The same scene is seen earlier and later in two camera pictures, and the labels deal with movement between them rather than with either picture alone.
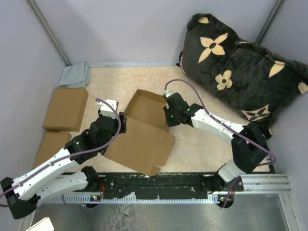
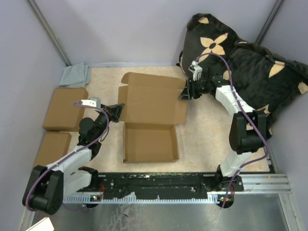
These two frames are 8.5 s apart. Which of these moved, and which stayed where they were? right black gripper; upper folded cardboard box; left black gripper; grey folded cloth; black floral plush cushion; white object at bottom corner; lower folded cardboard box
Moved: right black gripper; left black gripper
Stayed: white object at bottom corner; lower folded cardboard box; grey folded cloth; upper folded cardboard box; black floral plush cushion
